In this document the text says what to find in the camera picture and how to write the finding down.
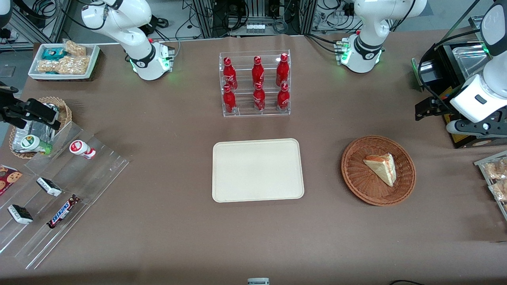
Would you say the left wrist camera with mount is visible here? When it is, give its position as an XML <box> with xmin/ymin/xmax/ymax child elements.
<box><xmin>446</xmin><ymin>118</ymin><xmax>507</xmax><ymax>139</ymax></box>

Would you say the black food warmer appliance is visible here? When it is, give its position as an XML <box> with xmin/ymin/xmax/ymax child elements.
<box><xmin>412</xmin><ymin>40</ymin><xmax>507</xmax><ymax>149</ymax></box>

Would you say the clear acrylic stepped shelf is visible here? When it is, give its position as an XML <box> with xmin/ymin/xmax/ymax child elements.
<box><xmin>0</xmin><ymin>121</ymin><xmax>130</xmax><ymax>270</ymax></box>

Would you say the small round wicker basket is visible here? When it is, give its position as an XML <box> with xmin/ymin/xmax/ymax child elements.
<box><xmin>9</xmin><ymin>96</ymin><xmax>72</xmax><ymax>160</ymax></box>

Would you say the teal snack packet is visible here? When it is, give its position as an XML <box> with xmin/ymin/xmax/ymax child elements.
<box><xmin>42</xmin><ymin>47</ymin><xmax>66</xmax><ymax>61</ymax></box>

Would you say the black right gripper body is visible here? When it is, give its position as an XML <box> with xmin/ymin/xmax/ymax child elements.
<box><xmin>0</xmin><ymin>92</ymin><xmax>25</xmax><ymax>128</ymax></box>

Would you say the green capped yogurt bottle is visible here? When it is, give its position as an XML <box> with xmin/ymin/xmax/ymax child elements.
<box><xmin>20</xmin><ymin>135</ymin><xmax>53</xmax><ymax>156</ymax></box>

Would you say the large puffed snack bag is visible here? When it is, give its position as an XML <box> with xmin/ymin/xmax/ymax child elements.
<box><xmin>37</xmin><ymin>55</ymin><xmax>91</xmax><ymax>75</ymax></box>

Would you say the beige plastic serving tray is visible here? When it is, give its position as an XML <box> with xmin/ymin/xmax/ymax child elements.
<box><xmin>212</xmin><ymin>138</ymin><xmax>305</xmax><ymax>203</ymax></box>

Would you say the red cookie packet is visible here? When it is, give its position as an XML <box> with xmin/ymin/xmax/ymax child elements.
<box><xmin>0</xmin><ymin>164</ymin><xmax>23</xmax><ymax>196</ymax></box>

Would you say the dark metal rod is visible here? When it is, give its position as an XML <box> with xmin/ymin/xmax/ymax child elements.
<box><xmin>434</xmin><ymin>0</ymin><xmax>482</xmax><ymax>51</ymax></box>

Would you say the red cola bottle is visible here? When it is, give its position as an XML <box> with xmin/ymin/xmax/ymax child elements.
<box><xmin>276</xmin><ymin>53</ymin><xmax>290</xmax><ymax>87</ymax></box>
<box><xmin>223</xmin><ymin>57</ymin><xmax>238</xmax><ymax>91</ymax></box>
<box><xmin>223</xmin><ymin>84</ymin><xmax>237</xmax><ymax>114</ymax></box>
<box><xmin>253</xmin><ymin>82</ymin><xmax>266</xmax><ymax>112</ymax></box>
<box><xmin>277</xmin><ymin>83</ymin><xmax>290</xmax><ymax>111</ymax></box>
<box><xmin>252</xmin><ymin>56</ymin><xmax>265</xmax><ymax>86</ymax></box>

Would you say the white rectangular snack tray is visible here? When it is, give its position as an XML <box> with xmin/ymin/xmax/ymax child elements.
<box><xmin>28</xmin><ymin>43</ymin><xmax>101</xmax><ymax>82</ymax></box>

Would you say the large round wicker basket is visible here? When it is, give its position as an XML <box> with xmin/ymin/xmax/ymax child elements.
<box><xmin>341</xmin><ymin>135</ymin><xmax>416</xmax><ymax>206</ymax></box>

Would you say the steel warmer pan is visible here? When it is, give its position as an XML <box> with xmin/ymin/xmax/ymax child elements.
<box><xmin>452</xmin><ymin>44</ymin><xmax>492</xmax><ymax>79</ymax></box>

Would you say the Snickers chocolate bar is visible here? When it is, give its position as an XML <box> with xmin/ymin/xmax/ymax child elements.
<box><xmin>47</xmin><ymin>194</ymin><xmax>81</xmax><ymax>229</ymax></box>

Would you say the small puffed snack bag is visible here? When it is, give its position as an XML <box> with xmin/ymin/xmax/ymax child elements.
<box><xmin>63</xmin><ymin>40</ymin><xmax>87</xmax><ymax>57</ymax></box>

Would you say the aluminium frame equipment rack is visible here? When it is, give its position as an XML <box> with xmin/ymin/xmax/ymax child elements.
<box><xmin>192</xmin><ymin>0</ymin><xmax>317</xmax><ymax>39</ymax></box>

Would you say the black white snack bar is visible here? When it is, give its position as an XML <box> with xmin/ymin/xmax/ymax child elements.
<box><xmin>36</xmin><ymin>177</ymin><xmax>63</xmax><ymax>197</ymax></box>
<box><xmin>8</xmin><ymin>204</ymin><xmax>34</xmax><ymax>225</ymax></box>

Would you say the red capped yogurt bottle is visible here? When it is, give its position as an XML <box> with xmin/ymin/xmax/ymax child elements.
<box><xmin>69</xmin><ymin>140</ymin><xmax>96</xmax><ymax>160</ymax></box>

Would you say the silver foil snack pack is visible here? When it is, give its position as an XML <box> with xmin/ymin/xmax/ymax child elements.
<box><xmin>12</xmin><ymin>119</ymin><xmax>56</xmax><ymax>153</ymax></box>

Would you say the grey bread tray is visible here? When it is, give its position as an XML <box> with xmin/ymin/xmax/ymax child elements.
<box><xmin>474</xmin><ymin>150</ymin><xmax>507</xmax><ymax>221</ymax></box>

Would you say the wrapped bread pack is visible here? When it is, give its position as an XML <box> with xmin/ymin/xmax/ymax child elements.
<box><xmin>489</xmin><ymin>180</ymin><xmax>507</xmax><ymax>202</ymax></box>
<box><xmin>484</xmin><ymin>158</ymin><xmax>507</xmax><ymax>181</ymax></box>

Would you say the clear acrylic bottle rack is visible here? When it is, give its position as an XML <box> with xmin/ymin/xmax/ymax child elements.
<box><xmin>219</xmin><ymin>50</ymin><xmax>291</xmax><ymax>118</ymax></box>

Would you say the aluminium frame stand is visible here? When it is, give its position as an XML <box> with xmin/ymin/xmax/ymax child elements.
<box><xmin>11</xmin><ymin>0</ymin><xmax>72</xmax><ymax>44</ymax></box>

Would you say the triangular sandwich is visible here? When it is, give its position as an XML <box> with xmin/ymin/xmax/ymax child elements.
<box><xmin>363</xmin><ymin>153</ymin><xmax>396</xmax><ymax>187</ymax></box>

